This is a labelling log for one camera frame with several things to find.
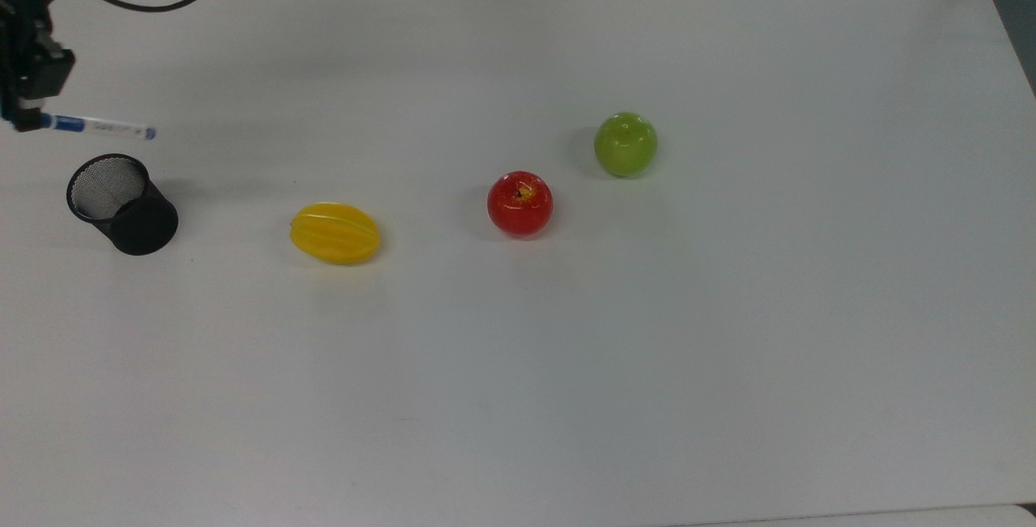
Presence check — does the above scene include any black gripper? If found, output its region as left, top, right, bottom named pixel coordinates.
left=0, top=0, right=76, bottom=134

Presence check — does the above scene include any blue and white marker pen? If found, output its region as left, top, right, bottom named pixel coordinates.
left=36, top=112, right=157, bottom=142

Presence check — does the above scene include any black mesh pen cup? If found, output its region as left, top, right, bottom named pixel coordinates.
left=66, top=153, right=180, bottom=257

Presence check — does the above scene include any yellow toy starfruit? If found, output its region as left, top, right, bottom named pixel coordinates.
left=290, top=202, right=382, bottom=266

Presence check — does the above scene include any red toy apple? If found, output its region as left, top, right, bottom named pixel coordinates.
left=486, top=171, right=554, bottom=239

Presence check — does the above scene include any green toy apple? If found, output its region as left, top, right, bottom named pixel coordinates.
left=594, top=111, right=659, bottom=178

